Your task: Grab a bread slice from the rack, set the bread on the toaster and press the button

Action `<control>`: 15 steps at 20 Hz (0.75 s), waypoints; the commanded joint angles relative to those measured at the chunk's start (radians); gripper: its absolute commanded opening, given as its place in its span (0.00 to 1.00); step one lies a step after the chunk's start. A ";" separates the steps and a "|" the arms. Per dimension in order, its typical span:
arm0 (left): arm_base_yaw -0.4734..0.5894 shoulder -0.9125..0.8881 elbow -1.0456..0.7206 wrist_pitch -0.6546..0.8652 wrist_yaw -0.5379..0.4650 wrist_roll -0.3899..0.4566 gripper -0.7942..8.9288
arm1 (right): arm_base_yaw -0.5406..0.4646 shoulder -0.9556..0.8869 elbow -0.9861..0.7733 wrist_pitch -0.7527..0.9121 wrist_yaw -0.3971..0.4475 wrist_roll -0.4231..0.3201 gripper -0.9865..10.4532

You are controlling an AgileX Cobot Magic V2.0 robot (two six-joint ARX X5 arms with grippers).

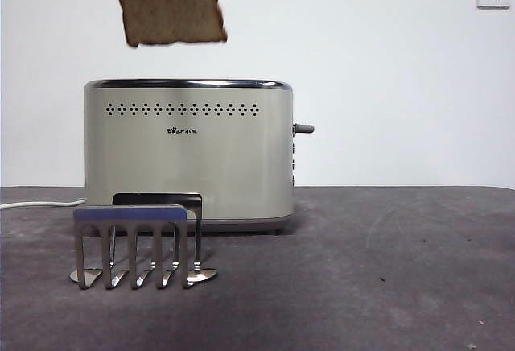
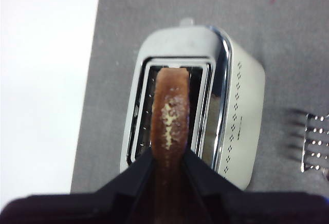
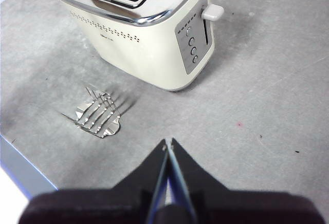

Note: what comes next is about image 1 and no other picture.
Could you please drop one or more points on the brown speckled bread slice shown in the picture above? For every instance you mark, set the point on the brown speckled bread slice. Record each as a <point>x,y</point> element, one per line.
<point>169,5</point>

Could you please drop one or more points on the grey toaster lever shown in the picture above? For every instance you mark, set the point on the grey toaster lever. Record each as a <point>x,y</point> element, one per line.
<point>306,129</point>

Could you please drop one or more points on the steel toast rack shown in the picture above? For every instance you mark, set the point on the steel toast rack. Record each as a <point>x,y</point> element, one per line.
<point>130,215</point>

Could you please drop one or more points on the beige steel toaster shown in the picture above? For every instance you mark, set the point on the beige steel toaster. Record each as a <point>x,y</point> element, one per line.
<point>225,158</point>

